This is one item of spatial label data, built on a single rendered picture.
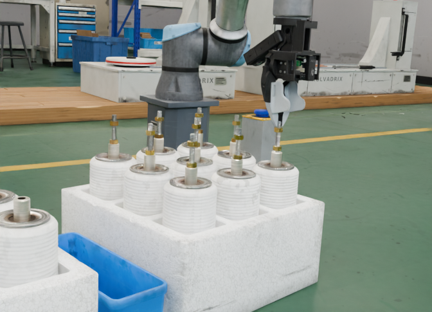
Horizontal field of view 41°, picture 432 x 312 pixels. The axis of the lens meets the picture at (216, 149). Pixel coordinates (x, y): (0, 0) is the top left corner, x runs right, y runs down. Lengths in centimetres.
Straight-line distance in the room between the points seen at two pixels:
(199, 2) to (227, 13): 200
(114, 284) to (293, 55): 53
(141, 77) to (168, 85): 158
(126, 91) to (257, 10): 123
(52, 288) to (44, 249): 5
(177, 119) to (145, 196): 69
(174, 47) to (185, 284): 95
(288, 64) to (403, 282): 55
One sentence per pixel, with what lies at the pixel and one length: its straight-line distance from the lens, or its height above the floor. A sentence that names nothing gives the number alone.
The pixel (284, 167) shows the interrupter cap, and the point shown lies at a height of 25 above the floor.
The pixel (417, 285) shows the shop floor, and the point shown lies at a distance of 136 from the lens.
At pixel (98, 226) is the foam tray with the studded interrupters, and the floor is 14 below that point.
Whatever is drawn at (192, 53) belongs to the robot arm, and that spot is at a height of 44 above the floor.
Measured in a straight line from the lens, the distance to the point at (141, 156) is 126.
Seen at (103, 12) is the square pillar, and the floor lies 63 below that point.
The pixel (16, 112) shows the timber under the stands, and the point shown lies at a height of 6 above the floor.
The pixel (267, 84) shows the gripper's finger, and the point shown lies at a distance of 115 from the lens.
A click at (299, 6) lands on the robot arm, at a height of 57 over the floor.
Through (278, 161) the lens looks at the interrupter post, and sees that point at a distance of 119.
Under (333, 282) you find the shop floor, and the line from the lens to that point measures 131.
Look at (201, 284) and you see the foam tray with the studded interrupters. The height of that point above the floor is 10.
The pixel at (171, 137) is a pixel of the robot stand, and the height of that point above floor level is 19.
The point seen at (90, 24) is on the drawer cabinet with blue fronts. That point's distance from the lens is 682.
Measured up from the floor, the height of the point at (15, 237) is 24.
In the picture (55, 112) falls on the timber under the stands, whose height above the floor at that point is 5.
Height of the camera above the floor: 52
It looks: 12 degrees down
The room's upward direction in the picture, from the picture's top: 3 degrees clockwise
